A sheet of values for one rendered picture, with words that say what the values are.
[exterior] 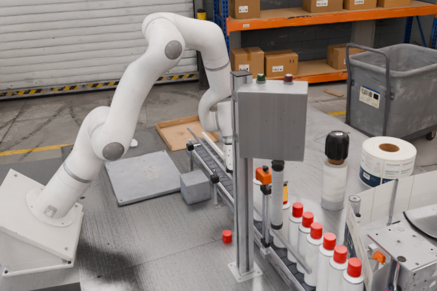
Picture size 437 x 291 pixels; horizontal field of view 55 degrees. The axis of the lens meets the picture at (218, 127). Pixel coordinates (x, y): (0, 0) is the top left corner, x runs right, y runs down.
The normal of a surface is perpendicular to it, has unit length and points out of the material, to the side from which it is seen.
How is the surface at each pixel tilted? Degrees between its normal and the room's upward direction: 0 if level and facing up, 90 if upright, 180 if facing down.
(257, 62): 90
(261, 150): 90
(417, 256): 0
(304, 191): 0
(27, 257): 90
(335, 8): 92
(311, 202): 0
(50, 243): 42
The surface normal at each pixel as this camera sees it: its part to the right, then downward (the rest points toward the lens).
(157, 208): -0.04, -0.90
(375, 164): -0.76, 0.30
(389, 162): -0.27, 0.42
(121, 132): 0.55, 0.10
